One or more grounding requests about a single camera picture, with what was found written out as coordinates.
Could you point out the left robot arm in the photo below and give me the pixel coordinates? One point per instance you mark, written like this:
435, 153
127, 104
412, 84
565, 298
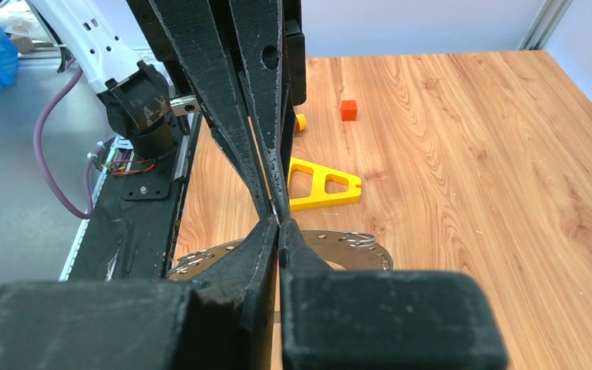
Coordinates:
135, 94

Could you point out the white slotted cable duct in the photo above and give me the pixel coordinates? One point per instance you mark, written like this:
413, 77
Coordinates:
94, 180

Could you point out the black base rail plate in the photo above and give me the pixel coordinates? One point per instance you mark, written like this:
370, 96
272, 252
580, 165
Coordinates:
133, 230

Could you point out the orange cube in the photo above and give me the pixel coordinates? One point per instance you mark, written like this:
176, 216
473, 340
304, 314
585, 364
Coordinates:
349, 110

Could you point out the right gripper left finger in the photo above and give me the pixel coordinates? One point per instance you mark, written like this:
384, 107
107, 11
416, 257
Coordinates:
221, 319

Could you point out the small red yellow toy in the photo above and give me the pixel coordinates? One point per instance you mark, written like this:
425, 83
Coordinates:
301, 123

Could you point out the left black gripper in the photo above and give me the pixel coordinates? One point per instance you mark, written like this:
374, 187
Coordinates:
245, 63

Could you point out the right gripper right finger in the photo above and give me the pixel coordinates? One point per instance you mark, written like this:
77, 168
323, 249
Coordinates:
411, 319

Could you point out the yellow triangular toy block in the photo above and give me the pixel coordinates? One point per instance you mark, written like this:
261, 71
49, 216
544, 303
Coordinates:
320, 176

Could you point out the grey metal keyring disc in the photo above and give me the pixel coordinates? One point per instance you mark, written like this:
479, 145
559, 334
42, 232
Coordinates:
346, 250

